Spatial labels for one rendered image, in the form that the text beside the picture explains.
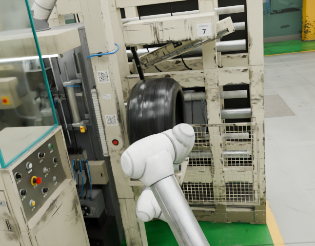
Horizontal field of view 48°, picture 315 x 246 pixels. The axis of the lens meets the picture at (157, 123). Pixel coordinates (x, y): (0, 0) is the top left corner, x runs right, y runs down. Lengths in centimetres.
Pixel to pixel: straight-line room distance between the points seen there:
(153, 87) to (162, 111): 18
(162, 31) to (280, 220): 191
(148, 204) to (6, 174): 71
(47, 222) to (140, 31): 130
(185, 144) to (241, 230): 189
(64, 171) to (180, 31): 117
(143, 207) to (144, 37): 111
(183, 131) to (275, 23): 1022
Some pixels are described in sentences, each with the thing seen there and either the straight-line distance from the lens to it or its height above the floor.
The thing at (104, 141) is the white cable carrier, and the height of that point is 107.
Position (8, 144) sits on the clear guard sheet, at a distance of 188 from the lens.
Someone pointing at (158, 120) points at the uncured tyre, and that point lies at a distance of 203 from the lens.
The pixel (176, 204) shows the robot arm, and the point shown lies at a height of 125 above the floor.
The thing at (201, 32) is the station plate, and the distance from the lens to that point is 231.
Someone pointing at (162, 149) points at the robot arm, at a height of 141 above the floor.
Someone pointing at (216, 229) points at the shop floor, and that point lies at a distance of 320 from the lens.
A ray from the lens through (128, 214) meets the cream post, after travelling 265.
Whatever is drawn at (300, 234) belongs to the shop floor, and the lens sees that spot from 320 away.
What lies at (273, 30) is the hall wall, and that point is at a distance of 1151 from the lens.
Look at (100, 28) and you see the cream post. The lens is 218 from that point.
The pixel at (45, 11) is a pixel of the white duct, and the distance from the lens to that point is 266.
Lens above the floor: 198
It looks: 21 degrees down
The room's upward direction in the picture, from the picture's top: 8 degrees counter-clockwise
